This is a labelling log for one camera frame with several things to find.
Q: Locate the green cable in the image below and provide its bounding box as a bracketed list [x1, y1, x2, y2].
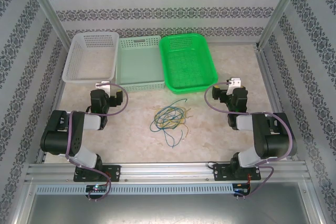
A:
[154, 105, 185, 148]
[149, 98, 188, 132]

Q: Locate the blue cable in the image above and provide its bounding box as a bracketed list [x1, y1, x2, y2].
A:
[153, 105, 184, 130]

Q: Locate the white perforated plastic basket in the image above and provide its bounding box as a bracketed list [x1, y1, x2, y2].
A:
[62, 31, 120, 84]

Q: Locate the pale green perforated basket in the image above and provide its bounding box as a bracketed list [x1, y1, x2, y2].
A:
[115, 36, 166, 92]

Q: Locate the bright green perforated basket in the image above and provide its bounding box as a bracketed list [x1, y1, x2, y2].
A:
[159, 33, 219, 95]

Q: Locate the grey sheet metal panel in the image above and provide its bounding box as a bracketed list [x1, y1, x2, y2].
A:
[15, 182, 323, 224]

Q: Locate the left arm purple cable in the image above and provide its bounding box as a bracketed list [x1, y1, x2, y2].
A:
[65, 82, 130, 202]

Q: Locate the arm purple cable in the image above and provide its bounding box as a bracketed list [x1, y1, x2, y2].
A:
[65, 82, 130, 202]
[204, 82, 293, 201]

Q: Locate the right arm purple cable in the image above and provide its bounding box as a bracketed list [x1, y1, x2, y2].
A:
[204, 82, 293, 201]

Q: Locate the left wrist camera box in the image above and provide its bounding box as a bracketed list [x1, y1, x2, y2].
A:
[95, 81, 112, 96]

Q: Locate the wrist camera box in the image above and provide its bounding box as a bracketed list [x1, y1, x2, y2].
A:
[227, 77, 244, 90]
[95, 81, 112, 96]

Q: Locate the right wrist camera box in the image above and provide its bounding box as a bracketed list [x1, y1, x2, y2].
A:
[227, 77, 244, 90]

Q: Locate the slotted aluminium frame rail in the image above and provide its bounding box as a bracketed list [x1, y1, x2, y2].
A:
[254, 45, 300, 162]
[35, 48, 76, 164]

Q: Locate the thin aluminium rail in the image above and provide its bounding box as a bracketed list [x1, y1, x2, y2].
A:
[208, 41, 260, 47]

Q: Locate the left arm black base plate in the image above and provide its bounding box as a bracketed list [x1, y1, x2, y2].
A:
[73, 165, 122, 183]

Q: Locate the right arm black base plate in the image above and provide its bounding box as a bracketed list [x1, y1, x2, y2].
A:
[213, 163, 263, 182]

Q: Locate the wide aluminium mounting rail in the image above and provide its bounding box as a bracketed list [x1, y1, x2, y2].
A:
[25, 161, 310, 184]

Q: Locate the aluminium frame post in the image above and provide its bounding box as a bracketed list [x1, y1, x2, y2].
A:
[22, 0, 76, 51]
[12, 179, 36, 224]
[256, 0, 310, 50]
[301, 182, 328, 224]

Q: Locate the slotted grey cable duct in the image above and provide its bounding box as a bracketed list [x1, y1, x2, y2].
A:
[34, 183, 235, 196]

